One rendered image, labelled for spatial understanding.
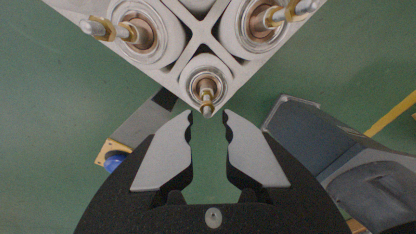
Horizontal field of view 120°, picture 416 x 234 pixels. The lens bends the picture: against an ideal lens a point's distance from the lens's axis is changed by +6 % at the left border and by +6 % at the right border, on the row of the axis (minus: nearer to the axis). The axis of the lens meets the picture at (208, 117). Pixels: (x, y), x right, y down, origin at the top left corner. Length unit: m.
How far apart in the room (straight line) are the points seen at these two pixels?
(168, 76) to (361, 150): 0.41
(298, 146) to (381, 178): 0.15
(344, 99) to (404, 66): 0.19
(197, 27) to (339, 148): 0.40
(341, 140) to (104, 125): 0.82
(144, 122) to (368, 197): 0.46
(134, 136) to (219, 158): 0.54
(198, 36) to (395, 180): 0.45
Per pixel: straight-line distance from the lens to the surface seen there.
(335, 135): 0.44
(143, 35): 0.20
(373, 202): 0.41
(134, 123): 0.27
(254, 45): 0.21
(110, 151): 0.25
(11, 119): 0.98
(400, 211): 0.41
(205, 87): 0.18
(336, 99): 0.74
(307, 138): 0.45
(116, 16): 0.23
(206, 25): 0.27
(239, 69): 0.29
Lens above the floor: 0.45
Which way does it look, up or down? 59 degrees down
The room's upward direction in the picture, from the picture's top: 177 degrees clockwise
